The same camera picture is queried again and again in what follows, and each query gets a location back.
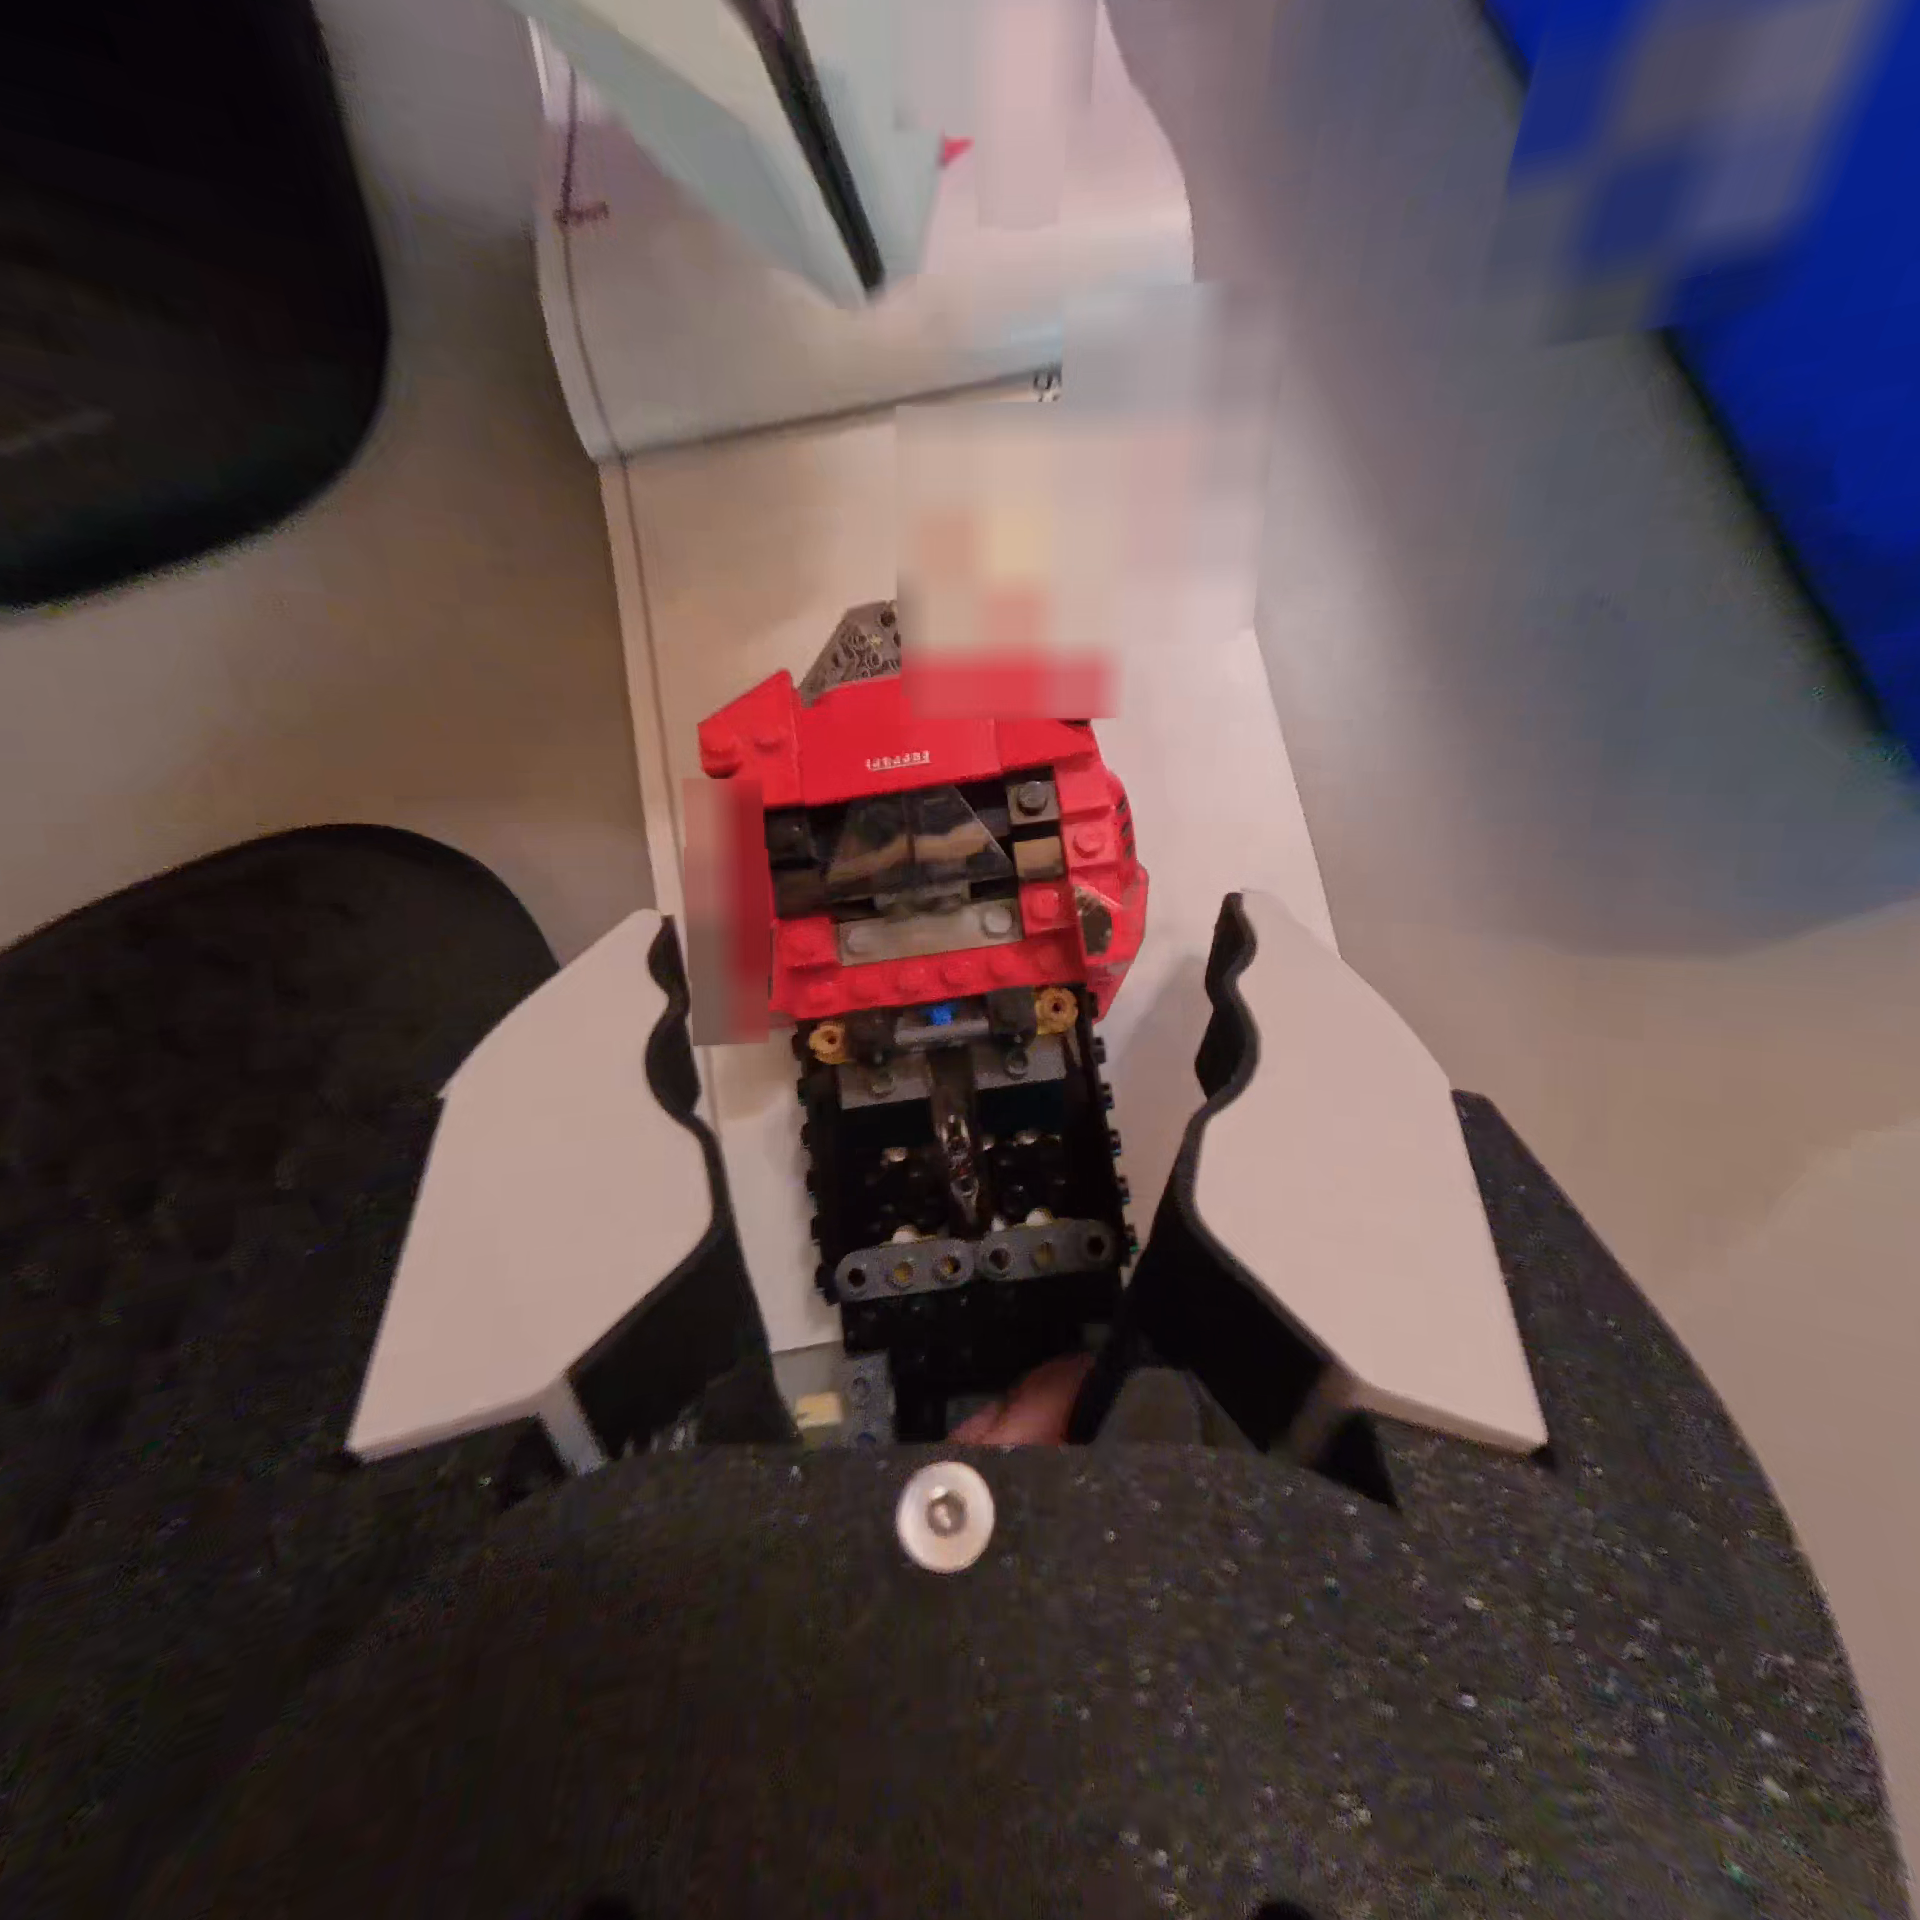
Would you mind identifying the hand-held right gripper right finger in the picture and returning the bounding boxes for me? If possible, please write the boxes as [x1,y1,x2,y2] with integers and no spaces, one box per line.
[1112,882,1560,1471]

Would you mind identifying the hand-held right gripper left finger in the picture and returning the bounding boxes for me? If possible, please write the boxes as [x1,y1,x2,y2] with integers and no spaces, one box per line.
[341,907,731,1478]

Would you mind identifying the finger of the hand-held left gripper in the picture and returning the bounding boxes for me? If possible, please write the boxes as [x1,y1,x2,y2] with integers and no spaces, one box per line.
[518,0,893,303]

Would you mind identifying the lego instruction booklet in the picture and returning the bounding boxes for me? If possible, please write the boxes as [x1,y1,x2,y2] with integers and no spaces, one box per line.
[532,0,1328,1366]

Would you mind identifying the red and black lego car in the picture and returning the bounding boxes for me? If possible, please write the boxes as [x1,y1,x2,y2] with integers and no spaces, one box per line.
[694,598,1153,1450]

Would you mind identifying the black quilted chair seat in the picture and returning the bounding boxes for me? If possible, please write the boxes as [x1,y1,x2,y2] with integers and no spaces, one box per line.
[0,823,579,1682]
[0,0,395,614]

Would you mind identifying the blue plastic bin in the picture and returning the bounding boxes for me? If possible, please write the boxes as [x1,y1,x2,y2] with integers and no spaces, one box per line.
[1478,0,1920,777]

